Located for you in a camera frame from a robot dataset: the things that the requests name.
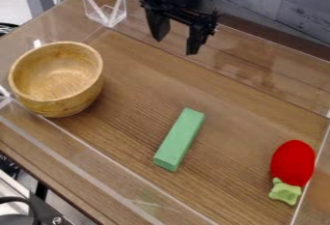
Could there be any brown wooden bowl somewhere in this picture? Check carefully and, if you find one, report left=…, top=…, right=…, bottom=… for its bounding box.
left=8, top=42, right=103, bottom=118

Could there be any green foam stick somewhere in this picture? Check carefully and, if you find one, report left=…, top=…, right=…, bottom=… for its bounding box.
left=154, top=108, right=204, bottom=172

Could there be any clear acrylic tray wall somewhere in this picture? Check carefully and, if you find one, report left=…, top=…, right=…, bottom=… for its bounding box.
left=0, top=0, right=330, bottom=225

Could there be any red plush strawberry toy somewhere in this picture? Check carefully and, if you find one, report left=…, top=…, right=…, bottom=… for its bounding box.
left=268, top=140, right=315, bottom=206

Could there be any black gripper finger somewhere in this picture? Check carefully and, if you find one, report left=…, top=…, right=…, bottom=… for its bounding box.
left=146, top=9, right=170, bottom=42
left=186, top=23, right=208, bottom=55

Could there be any clear acrylic corner bracket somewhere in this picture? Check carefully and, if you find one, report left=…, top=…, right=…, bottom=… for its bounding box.
left=83, top=0, right=128, bottom=28

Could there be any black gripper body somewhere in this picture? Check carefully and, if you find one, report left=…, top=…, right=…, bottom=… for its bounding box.
left=140, top=0, right=219, bottom=35

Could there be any black clamp under table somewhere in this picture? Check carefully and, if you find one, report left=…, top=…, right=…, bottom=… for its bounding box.
left=0, top=196, right=75, bottom=225

